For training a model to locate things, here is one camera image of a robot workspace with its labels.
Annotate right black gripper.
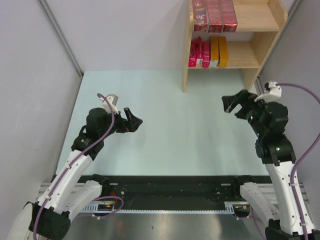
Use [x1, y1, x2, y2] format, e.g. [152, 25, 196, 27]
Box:
[221, 88, 273, 137]

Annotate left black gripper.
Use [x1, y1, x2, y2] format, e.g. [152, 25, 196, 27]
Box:
[99, 107, 142, 139]

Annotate gold R&O toothpaste box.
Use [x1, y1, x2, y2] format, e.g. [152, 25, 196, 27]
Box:
[209, 36, 219, 68]

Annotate orange toothpaste box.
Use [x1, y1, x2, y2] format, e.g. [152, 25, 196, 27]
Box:
[218, 36, 229, 68]

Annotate pink toothpaste box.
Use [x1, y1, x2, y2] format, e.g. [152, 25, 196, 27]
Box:
[188, 40, 197, 68]
[195, 36, 203, 66]
[202, 41, 211, 69]

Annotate silver toothpaste box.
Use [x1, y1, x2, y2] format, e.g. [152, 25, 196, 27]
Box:
[206, 0, 224, 34]
[220, 0, 238, 33]

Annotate red 3D toothpaste box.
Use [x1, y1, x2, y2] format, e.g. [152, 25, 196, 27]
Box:
[191, 0, 209, 33]

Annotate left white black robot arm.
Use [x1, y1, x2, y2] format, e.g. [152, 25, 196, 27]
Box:
[28, 107, 143, 240]

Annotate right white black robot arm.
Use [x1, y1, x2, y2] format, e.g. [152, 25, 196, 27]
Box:
[221, 89, 320, 240]

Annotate wooden two-tier shelf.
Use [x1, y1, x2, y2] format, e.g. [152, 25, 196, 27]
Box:
[181, 0, 289, 94]

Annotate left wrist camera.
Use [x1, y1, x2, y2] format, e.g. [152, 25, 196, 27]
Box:
[97, 93, 119, 115]

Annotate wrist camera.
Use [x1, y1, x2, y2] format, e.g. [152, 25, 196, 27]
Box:
[97, 93, 119, 115]
[254, 81, 282, 103]

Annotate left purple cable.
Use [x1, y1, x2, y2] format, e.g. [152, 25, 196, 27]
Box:
[32, 92, 125, 240]

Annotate purple cable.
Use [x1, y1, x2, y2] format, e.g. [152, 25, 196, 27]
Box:
[32, 92, 125, 240]
[251, 82, 320, 240]

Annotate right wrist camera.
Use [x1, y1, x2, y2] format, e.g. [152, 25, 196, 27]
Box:
[254, 81, 282, 103]

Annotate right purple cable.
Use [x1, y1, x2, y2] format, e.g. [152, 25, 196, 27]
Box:
[251, 82, 320, 240]

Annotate white slotted cable duct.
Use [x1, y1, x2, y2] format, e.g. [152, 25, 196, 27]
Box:
[80, 200, 251, 215]

